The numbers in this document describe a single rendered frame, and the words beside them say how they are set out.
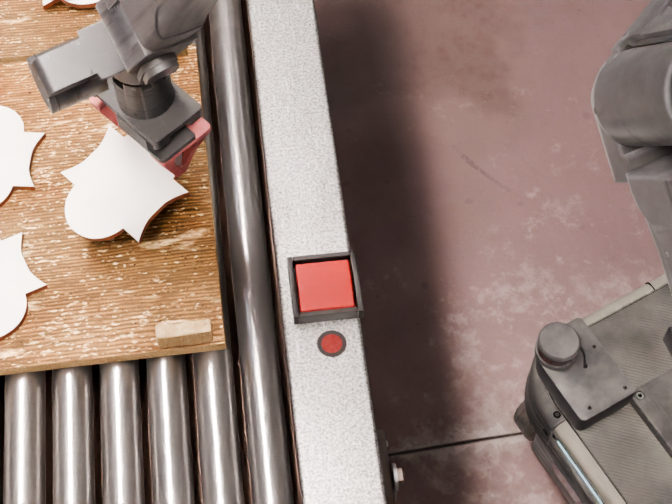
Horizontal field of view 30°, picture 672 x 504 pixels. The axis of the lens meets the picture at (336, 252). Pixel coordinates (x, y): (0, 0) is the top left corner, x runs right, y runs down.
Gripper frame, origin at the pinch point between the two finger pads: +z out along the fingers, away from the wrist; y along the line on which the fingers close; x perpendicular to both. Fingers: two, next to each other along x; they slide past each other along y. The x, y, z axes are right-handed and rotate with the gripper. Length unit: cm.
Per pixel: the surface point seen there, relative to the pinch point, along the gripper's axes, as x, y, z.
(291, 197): 10.1, 9.7, 10.4
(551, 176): 90, -1, 103
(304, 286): 2.4, 19.6, 9.0
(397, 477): -3.7, 39.6, 18.3
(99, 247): -10.2, 0.4, 8.0
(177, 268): -6.0, 8.5, 8.1
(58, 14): 7.8, -28.9, 8.1
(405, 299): 48, -3, 102
